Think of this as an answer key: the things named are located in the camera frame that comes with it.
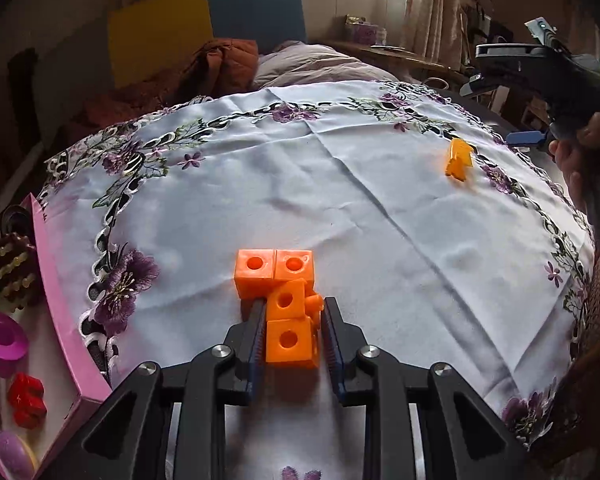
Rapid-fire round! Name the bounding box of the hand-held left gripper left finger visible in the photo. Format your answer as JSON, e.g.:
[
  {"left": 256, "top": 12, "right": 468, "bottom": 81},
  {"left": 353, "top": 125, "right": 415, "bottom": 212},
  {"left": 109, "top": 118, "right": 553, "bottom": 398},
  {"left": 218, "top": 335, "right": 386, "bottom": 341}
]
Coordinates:
[{"left": 67, "top": 299, "right": 268, "bottom": 480}]

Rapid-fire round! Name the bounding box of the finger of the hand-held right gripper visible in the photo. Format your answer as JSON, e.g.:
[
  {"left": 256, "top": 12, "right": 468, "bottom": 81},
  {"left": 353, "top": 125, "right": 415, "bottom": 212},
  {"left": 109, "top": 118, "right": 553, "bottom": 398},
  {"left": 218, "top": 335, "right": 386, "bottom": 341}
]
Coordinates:
[
  {"left": 459, "top": 73, "right": 487, "bottom": 98},
  {"left": 506, "top": 130, "right": 550, "bottom": 148}
]

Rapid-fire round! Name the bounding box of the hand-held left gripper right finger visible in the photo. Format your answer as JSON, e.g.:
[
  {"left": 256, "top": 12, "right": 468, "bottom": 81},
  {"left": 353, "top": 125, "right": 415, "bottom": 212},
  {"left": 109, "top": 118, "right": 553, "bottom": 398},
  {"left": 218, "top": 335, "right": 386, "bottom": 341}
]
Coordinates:
[{"left": 322, "top": 296, "right": 528, "bottom": 480}]

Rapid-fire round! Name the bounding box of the orange snap cube cluster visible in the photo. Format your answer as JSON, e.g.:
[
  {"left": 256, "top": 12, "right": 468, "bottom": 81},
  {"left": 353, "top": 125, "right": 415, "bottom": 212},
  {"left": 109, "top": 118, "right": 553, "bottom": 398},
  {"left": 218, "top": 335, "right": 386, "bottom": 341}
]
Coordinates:
[{"left": 234, "top": 247, "right": 326, "bottom": 370}]

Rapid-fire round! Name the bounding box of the pink-edged white tray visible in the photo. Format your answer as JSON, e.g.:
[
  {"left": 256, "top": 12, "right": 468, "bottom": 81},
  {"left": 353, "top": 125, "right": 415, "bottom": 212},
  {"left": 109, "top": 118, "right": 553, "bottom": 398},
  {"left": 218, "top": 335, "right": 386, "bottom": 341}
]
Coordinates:
[{"left": 0, "top": 192, "right": 113, "bottom": 480}]

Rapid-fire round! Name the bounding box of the red gear toy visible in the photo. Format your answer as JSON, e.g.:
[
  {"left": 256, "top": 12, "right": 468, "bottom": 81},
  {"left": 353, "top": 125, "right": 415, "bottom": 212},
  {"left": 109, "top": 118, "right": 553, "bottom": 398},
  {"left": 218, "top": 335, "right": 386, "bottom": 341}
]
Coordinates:
[{"left": 7, "top": 372, "right": 48, "bottom": 430}]

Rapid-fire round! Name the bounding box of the magenta heart toy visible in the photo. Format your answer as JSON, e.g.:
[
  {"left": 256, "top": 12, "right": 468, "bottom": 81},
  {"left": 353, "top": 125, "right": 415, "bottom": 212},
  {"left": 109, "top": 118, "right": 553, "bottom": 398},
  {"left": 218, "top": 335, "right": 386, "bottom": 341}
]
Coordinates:
[{"left": 0, "top": 310, "right": 31, "bottom": 378}]

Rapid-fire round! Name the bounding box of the brown studded heart toy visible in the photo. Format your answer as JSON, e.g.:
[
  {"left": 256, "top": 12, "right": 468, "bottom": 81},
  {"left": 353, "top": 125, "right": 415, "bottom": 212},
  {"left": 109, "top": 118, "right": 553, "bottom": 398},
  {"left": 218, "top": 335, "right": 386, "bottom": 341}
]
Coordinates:
[{"left": 0, "top": 232, "right": 41, "bottom": 313}]

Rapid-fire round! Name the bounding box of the yellow egg-shaped stamp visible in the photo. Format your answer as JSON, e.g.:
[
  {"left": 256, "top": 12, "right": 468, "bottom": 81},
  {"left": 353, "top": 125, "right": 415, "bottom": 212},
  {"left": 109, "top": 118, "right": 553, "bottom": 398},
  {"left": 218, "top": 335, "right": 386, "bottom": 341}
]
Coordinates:
[{"left": 0, "top": 430, "right": 38, "bottom": 480}]

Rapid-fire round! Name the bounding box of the grey cylinder toy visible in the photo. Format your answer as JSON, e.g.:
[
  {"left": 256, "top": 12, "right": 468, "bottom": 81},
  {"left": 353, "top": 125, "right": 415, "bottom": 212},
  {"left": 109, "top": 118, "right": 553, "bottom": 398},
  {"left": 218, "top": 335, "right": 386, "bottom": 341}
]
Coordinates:
[{"left": 2, "top": 205, "right": 33, "bottom": 233}]

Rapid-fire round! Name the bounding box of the person's right hand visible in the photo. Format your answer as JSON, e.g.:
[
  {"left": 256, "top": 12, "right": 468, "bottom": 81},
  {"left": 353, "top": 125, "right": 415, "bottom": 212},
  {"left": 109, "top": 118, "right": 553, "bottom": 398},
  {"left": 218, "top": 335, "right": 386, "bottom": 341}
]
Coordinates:
[{"left": 550, "top": 110, "right": 600, "bottom": 211}]

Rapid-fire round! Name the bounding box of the cluttered shelf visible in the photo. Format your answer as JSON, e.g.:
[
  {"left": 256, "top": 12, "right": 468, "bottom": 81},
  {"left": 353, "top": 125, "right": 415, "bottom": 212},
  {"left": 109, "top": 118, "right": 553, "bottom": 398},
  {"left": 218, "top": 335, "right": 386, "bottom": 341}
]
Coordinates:
[{"left": 457, "top": 0, "right": 531, "bottom": 66}]

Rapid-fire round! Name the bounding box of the orange plastic clip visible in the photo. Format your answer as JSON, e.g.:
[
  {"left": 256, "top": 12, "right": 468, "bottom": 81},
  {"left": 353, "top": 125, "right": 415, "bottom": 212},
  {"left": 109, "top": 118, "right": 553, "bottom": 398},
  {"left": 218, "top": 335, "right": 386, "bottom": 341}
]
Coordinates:
[{"left": 445, "top": 138, "right": 473, "bottom": 182}]

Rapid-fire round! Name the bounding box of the wooden bedside shelf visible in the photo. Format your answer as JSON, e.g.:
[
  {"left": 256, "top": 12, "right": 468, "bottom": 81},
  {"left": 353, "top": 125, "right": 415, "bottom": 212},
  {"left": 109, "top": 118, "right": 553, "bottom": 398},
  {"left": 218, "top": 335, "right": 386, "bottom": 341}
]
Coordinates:
[{"left": 325, "top": 37, "right": 468, "bottom": 86}]

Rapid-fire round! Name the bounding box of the beige lace curtain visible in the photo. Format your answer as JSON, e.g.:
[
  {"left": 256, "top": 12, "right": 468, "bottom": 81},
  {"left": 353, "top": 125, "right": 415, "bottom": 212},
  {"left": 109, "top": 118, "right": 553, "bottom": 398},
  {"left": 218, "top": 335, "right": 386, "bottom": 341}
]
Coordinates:
[{"left": 402, "top": 0, "right": 463, "bottom": 61}]

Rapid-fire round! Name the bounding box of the purple storage box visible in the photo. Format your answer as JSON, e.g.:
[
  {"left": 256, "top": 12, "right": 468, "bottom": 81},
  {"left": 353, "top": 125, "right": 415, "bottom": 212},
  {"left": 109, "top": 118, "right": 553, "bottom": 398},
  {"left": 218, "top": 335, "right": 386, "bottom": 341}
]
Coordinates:
[{"left": 342, "top": 15, "right": 388, "bottom": 46}]

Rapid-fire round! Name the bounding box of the embroidered floral white tablecloth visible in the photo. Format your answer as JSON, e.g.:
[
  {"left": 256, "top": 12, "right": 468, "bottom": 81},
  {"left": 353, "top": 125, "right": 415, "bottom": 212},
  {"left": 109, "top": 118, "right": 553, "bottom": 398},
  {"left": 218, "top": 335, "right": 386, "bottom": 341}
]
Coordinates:
[{"left": 37, "top": 80, "right": 596, "bottom": 480}]

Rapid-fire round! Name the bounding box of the pale pillow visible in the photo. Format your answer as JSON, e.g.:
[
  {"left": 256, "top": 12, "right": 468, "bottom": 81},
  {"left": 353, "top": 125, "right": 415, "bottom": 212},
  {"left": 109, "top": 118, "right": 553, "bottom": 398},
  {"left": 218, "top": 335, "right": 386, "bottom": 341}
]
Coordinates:
[{"left": 252, "top": 41, "right": 401, "bottom": 92}]

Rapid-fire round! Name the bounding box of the grey yellow blue headboard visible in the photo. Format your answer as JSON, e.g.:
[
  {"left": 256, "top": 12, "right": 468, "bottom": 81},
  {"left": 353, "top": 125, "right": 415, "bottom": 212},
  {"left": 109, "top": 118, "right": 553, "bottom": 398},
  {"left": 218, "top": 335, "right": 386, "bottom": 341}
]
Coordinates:
[{"left": 107, "top": 0, "right": 308, "bottom": 88}]

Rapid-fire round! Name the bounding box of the rust orange blanket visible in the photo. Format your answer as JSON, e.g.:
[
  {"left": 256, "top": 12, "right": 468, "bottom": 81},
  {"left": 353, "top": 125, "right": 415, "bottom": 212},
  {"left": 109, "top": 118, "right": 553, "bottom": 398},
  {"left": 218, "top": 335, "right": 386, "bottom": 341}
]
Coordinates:
[{"left": 82, "top": 39, "right": 260, "bottom": 131}]

